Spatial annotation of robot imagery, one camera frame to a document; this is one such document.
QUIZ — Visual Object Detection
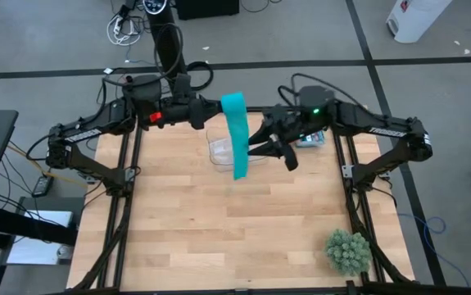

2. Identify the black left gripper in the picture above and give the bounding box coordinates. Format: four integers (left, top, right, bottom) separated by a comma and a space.
165, 97, 224, 130

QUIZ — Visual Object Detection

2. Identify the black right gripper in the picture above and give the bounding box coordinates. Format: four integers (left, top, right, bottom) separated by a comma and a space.
246, 104, 301, 172

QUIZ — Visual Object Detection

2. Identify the teal elastic bandage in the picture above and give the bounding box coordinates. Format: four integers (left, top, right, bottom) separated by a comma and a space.
220, 92, 251, 181

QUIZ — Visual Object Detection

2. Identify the clear plastic bin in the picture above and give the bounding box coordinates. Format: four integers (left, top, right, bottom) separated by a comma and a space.
206, 126, 269, 172

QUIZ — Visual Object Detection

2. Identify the teal white first aid kit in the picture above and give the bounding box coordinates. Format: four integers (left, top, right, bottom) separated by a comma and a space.
296, 129, 326, 148

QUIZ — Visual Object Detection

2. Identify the black tower fan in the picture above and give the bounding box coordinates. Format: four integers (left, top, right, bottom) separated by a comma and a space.
143, 0, 189, 83

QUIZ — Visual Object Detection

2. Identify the black box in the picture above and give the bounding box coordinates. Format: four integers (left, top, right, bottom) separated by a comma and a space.
175, 0, 240, 20

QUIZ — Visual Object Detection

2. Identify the green artificial plant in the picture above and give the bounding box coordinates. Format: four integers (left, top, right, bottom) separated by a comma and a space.
324, 229, 374, 278

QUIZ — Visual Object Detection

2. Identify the black power adapter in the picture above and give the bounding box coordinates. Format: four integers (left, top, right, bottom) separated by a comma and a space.
32, 175, 55, 198

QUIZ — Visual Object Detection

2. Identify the white floor appliance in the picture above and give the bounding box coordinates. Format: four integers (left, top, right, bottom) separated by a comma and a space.
385, 0, 453, 44

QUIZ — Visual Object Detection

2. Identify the white grey box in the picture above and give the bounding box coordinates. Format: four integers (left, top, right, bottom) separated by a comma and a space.
6, 209, 75, 266

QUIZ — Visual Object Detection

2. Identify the black metal table frame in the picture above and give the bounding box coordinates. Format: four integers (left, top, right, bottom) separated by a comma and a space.
66, 104, 471, 295

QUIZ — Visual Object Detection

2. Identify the black coiled cable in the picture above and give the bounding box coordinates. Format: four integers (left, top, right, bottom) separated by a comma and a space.
185, 61, 215, 92

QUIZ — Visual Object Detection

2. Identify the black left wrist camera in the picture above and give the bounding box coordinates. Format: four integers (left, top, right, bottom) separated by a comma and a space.
172, 72, 193, 100

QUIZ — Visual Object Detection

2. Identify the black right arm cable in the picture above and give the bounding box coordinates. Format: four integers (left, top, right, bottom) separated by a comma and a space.
278, 72, 367, 108

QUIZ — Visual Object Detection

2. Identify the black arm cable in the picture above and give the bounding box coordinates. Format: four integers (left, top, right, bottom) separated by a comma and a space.
278, 72, 367, 108
102, 22, 185, 99

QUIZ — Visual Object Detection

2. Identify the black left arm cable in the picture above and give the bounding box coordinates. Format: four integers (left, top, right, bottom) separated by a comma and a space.
102, 22, 185, 99

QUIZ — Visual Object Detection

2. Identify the white power strip with cables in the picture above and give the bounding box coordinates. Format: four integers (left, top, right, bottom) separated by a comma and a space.
106, 14, 143, 47

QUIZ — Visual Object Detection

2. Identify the blue floor cable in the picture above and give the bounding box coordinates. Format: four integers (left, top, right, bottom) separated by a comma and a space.
398, 212, 471, 288

